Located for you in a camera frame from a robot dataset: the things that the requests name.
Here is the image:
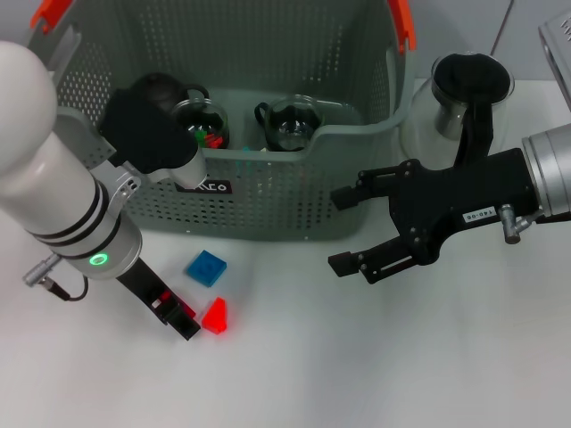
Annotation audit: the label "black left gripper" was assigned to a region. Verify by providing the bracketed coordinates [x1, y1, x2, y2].
[116, 257, 202, 343]

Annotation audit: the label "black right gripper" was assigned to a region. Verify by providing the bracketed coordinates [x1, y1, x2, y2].
[327, 149, 541, 285]

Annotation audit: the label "bright red slope brick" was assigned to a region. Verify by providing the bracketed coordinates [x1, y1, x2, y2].
[201, 297, 228, 333]

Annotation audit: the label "dark red toy brick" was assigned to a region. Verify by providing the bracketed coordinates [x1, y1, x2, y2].
[159, 290, 196, 317]

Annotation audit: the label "blue square toy tile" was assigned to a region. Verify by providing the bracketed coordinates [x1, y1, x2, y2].
[186, 250, 228, 289]

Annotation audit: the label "glass teacup black base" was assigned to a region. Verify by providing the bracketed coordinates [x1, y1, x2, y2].
[253, 95, 325, 152]
[172, 98, 231, 151]

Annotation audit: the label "grey perforated storage bin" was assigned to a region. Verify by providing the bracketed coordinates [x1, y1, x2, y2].
[24, 0, 418, 244]

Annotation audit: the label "dark clay teapot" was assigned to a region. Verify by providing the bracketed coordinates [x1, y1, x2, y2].
[131, 72, 210, 115]

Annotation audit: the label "right gripper cable metal plugs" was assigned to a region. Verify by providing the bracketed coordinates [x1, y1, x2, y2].
[499, 203, 571, 244]

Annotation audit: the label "glass carafe black handle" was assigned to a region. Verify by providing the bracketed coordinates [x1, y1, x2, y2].
[399, 52, 515, 169]

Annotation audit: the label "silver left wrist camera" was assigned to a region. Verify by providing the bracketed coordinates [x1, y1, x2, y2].
[98, 88, 208, 187]

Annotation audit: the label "thin grey wall cable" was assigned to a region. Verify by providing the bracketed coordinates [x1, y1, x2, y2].
[490, 0, 514, 57]

